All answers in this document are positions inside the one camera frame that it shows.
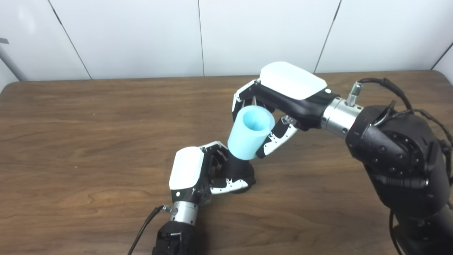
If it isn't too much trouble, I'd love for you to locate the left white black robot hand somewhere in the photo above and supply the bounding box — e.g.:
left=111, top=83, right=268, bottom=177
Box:
left=168, top=141, right=250, bottom=206

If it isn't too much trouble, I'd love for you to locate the grey wall corner trim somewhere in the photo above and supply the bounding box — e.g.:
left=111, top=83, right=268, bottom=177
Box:
left=0, top=45, right=28, bottom=81

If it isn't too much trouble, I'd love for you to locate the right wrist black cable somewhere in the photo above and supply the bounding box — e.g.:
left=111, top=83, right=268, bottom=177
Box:
left=346, top=78, right=453, bottom=185

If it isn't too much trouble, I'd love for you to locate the light blue cup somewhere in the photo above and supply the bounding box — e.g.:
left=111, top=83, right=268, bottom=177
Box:
left=227, top=105, right=276, bottom=160

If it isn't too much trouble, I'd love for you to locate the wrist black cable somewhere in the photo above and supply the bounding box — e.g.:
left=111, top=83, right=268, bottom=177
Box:
left=127, top=204, right=177, bottom=255
left=346, top=78, right=453, bottom=185

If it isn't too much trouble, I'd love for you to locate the black nozzle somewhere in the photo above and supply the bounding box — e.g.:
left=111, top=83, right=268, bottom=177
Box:
left=221, top=156, right=256, bottom=194

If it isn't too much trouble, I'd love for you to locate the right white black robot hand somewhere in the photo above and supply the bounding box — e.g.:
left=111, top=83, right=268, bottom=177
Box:
left=232, top=61, right=339, bottom=159

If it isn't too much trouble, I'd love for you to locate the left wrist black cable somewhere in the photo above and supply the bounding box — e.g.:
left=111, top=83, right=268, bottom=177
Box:
left=127, top=204, right=177, bottom=255

